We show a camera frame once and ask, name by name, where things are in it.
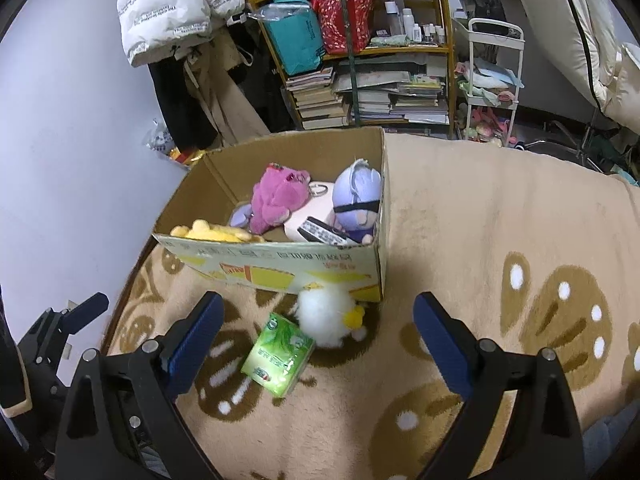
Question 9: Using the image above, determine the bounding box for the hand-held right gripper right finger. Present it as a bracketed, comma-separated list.
[412, 291, 586, 480]

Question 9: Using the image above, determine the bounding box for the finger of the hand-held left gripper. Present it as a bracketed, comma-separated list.
[62, 291, 111, 335]

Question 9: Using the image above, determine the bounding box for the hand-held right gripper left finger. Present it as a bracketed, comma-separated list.
[54, 291, 226, 480]

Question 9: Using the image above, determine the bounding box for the green tissue pack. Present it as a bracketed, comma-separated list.
[241, 312, 316, 398]

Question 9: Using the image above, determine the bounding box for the yellow dog plush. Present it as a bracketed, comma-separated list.
[170, 219, 253, 244]

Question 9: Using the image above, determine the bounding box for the printed cardboard box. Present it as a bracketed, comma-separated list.
[151, 126, 390, 303]

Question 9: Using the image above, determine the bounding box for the white fluffy chick plush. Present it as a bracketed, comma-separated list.
[294, 282, 368, 348]

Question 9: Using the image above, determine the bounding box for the small purple plush keychain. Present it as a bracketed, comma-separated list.
[229, 202, 253, 228]

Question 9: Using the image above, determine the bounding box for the black patterned packet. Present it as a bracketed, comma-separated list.
[297, 216, 358, 247]

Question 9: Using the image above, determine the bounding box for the purple-haired doll plush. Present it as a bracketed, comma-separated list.
[330, 160, 383, 246]

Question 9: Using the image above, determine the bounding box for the pink bear plush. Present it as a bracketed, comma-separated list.
[250, 162, 312, 235]

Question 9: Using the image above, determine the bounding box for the plastic bag of toys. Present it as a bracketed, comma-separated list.
[145, 120, 208, 168]

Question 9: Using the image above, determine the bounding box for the person's jeans leg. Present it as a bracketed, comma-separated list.
[582, 407, 640, 480]

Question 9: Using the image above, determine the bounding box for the black coat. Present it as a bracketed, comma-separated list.
[149, 57, 221, 151]

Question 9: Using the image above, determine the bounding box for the pile of magazines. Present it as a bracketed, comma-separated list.
[332, 57, 451, 126]

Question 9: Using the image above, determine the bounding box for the white trolley cart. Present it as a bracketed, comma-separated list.
[452, 17, 526, 148]

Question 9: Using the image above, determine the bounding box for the stack of books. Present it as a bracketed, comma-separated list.
[286, 67, 351, 131]

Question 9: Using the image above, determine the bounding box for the yellow bookshelf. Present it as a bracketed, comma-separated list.
[232, 0, 456, 136]

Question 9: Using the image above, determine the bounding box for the green pole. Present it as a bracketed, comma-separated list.
[336, 0, 363, 128]

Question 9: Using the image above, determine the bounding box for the white puffer jacket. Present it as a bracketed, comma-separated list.
[117, 0, 246, 67]

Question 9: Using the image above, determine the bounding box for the group of white bottles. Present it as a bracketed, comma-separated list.
[384, 1, 447, 45]

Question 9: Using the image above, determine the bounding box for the teal bag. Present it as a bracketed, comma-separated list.
[260, 0, 325, 76]

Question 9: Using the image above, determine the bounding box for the red gift bag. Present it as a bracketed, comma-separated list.
[310, 0, 376, 56]

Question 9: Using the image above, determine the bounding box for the cream mattress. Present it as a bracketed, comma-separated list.
[487, 0, 640, 131]

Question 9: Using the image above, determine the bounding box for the metal folding frame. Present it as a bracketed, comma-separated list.
[525, 120, 626, 173]

